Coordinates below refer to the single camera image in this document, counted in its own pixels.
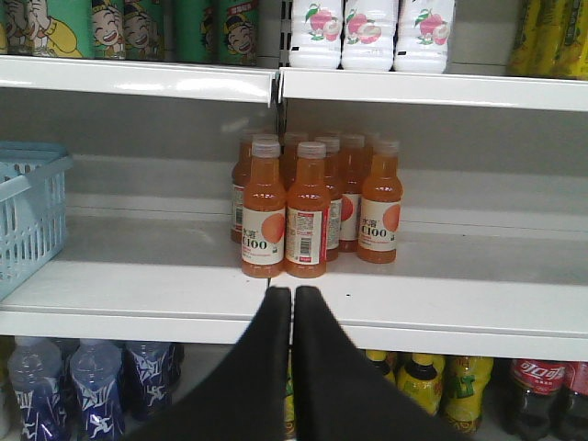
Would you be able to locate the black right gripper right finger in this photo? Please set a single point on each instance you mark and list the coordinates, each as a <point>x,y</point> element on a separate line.
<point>339,394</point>

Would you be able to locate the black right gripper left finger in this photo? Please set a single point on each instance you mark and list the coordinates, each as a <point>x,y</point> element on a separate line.
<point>242,398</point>

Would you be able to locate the light blue plastic basket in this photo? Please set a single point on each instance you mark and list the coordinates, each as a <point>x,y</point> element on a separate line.
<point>33,202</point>

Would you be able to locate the yellow lemon tea bottle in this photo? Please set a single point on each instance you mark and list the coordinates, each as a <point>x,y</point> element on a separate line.
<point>465,381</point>
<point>420,377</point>

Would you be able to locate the blue sports drink bottle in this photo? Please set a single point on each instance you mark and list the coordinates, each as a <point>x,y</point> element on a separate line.
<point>95,369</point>
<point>35,371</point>

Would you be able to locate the orange C100 drink bottle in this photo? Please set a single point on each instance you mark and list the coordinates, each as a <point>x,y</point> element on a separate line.
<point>380,205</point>
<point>308,204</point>
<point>264,213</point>

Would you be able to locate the white metal shelving unit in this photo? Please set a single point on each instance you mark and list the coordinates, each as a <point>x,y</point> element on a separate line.
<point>492,242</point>

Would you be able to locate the dark cola bottle red label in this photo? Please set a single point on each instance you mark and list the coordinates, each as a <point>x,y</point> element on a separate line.
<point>572,422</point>
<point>535,386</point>

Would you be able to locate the white peach drink bottle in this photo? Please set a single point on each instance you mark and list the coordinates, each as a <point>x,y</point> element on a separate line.
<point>316,28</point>
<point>423,34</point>
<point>370,28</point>

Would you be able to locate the green cartoon drink can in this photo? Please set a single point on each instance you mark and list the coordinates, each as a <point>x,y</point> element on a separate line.
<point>237,23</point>
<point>108,29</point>

